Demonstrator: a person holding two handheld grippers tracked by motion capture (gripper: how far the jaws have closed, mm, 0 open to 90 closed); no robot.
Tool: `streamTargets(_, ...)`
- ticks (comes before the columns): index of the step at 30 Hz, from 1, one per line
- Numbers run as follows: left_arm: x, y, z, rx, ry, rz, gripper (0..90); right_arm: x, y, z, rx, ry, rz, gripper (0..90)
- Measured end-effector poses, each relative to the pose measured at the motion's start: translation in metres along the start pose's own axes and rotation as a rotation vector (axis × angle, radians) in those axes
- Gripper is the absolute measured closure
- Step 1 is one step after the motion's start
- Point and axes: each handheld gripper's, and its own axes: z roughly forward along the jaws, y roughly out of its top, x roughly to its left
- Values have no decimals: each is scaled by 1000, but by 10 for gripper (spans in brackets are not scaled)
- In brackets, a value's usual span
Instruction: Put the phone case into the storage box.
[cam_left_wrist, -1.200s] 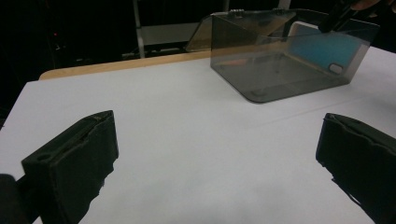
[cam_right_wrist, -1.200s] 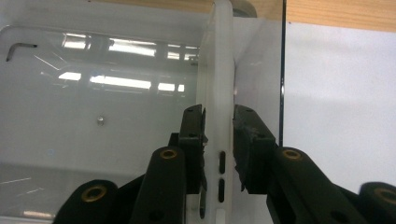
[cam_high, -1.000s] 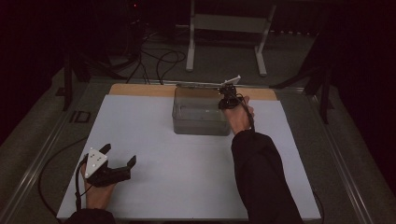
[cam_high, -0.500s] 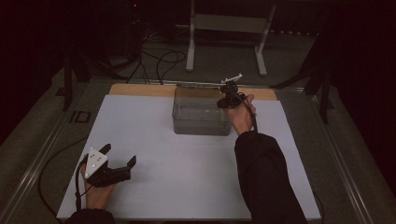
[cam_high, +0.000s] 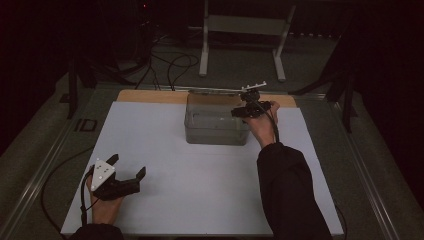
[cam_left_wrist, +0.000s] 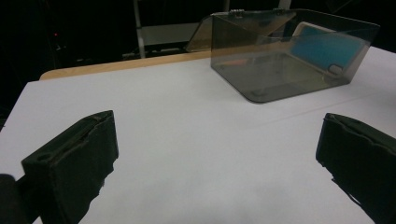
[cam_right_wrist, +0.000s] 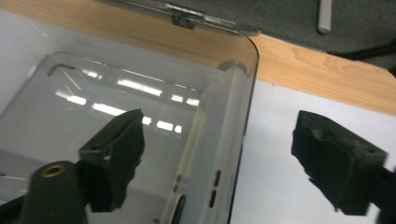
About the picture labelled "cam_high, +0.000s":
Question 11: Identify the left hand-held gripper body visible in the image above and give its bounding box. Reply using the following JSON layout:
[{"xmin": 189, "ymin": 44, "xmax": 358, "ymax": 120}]
[{"xmin": 90, "ymin": 158, "xmax": 141, "ymax": 202}]

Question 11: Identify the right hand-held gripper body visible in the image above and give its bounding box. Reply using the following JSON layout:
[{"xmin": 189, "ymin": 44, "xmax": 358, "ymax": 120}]
[{"xmin": 240, "ymin": 81, "xmax": 272, "ymax": 118}]

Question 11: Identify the clear plastic box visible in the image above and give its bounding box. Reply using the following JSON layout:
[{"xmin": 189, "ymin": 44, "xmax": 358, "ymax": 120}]
[{"xmin": 184, "ymin": 92, "xmax": 251, "ymax": 146}]

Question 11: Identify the clear plastic box lid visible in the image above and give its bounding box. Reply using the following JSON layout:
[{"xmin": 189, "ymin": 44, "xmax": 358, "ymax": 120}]
[{"xmin": 188, "ymin": 88, "xmax": 246, "ymax": 98}]

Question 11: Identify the person's right hand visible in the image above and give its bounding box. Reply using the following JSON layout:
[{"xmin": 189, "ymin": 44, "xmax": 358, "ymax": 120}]
[{"xmin": 244, "ymin": 100, "xmax": 281, "ymax": 149}]

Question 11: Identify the person's left hand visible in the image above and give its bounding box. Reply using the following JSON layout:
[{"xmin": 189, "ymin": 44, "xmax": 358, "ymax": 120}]
[{"xmin": 85, "ymin": 174, "xmax": 125, "ymax": 226}]

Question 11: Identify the white table mat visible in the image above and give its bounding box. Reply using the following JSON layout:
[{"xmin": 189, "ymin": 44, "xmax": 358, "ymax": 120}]
[{"xmin": 60, "ymin": 100, "xmax": 344, "ymax": 236}]

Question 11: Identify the black stand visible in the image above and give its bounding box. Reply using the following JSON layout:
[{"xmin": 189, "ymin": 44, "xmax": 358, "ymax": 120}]
[
  {"xmin": 59, "ymin": 56, "xmax": 98, "ymax": 120},
  {"xmin": 289, "ymin": 33, "xmax": 360, "ymax": 134}
]

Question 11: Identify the white metal stand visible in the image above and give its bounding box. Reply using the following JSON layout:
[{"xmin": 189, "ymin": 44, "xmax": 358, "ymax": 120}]
[{"xmin": 198, "ymin": 0, "xmax": 297, "ymax": 83}]

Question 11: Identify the left hand-held gripper black cable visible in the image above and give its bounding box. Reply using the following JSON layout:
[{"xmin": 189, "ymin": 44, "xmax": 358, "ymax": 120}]
[{"xmin": 79, "ymin": 166, "xmax": 98, "ymax": 227}]

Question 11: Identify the black square floor frame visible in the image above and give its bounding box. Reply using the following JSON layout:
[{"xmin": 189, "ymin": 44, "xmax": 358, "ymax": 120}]
[{"xmin": 74, "ymin": 118, "xmax": 99, "ymax": 133}]

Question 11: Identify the black cable on floor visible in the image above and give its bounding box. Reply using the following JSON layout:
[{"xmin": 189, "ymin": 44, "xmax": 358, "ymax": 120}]
[{"xmin": 40, "ymin": 145, "xmax": 96, "ymax": 236}]

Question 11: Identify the looped black floor cable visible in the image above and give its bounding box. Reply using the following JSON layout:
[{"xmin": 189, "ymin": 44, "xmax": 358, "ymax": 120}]
[{"xmin": 166, "ymin": 54, "xmax": 201, "ymax": 92}]

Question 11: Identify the aluminium floor rail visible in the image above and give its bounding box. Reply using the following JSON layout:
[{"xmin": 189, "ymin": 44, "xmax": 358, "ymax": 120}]
[
  {"xmin": 328, "ymin": 99, "xmax": 399, "ymax": 240},
  {"xmin": 0, "ymin": 96, "xmax": 98, "ymax": 240}
]

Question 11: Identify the thin black floor cable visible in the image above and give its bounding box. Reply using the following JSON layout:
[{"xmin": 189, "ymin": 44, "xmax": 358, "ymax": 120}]
[{"xmin": 134, "ymin": 54, "xmax": 162, "ymax": 91}]

